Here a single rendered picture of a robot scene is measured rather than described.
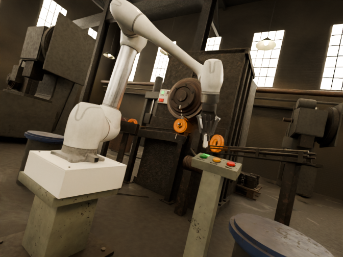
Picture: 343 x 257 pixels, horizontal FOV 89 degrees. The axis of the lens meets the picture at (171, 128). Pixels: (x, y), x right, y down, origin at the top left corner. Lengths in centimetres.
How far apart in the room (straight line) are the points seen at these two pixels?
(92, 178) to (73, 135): 22
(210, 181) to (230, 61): 146
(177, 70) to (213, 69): 148
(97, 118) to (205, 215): 72
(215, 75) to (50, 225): 96
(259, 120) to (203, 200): 709
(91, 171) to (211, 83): 66
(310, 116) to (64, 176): 567
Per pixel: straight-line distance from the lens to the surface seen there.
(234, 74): 202
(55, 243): 101
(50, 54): 380
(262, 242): 66
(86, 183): 83
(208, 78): 87
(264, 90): 748
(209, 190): 96
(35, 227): 106
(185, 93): 185
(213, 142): 158
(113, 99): 109
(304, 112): 585
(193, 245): 106
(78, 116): 90
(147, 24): 101
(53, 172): 83
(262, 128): 785
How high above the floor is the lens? 67
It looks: 3 degrees up
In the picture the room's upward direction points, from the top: 14 degrees clockwise
